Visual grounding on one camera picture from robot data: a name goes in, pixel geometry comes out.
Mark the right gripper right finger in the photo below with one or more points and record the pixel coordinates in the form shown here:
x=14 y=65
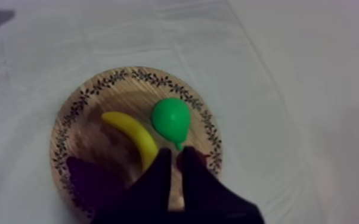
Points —
x=207 y=194

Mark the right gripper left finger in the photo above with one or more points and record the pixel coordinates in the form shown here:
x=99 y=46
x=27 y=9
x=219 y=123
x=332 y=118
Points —
x=149 y=194

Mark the yellow toy banana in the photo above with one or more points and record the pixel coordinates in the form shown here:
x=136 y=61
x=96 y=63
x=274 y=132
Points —
x=132 y=128

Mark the round wooden board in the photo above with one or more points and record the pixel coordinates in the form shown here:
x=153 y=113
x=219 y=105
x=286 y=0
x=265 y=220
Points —
x=120 y=94

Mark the purple toy grapes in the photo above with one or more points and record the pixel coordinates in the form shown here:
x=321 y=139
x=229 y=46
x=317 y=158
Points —
x=95 y=184

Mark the green toy pear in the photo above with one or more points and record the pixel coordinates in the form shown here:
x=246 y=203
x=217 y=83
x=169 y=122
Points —
x=170 y=119

